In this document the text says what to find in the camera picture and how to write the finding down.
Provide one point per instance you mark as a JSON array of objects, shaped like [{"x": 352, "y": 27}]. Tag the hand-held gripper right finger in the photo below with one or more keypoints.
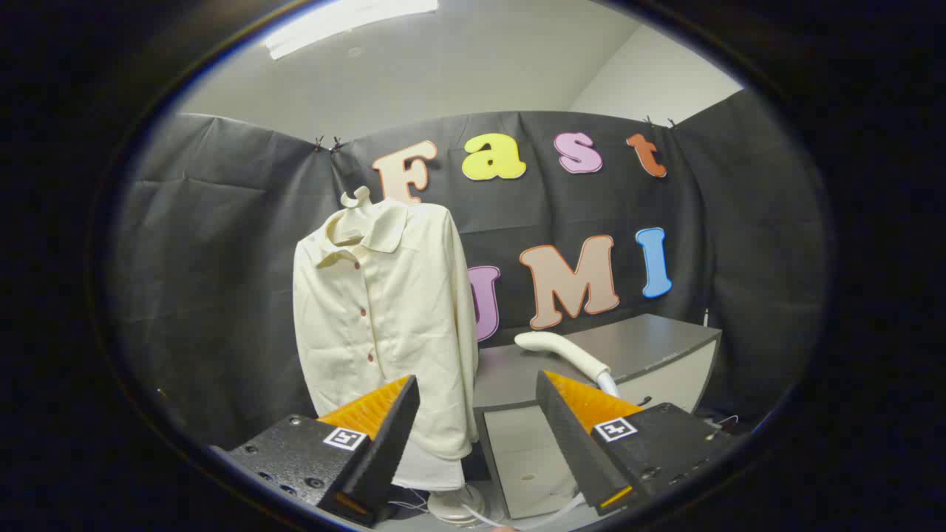
[{"x": 573, "y": 443}]

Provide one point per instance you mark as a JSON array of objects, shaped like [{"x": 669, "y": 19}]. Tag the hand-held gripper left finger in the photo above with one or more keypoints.
[{"x": 392, "y": 436}]

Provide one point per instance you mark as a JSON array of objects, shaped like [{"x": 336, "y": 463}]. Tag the white garment steamer head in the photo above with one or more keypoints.
[{"x": 562, "y": 347}]

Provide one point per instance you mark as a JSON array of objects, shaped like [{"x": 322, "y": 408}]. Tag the cream button-up shirt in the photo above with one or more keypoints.
[{"x": 399, "y": 310}]

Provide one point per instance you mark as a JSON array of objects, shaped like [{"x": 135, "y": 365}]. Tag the grey cabinet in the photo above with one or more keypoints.
[{"x": 650, "y": 347}]

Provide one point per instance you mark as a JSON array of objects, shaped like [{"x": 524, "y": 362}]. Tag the cream hanger hook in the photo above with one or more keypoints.
[{"x": 360, "y": 196}]

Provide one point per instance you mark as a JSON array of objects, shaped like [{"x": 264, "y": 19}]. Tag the black backdrop cloth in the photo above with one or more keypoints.
[{"x": 222, "y": 258}]

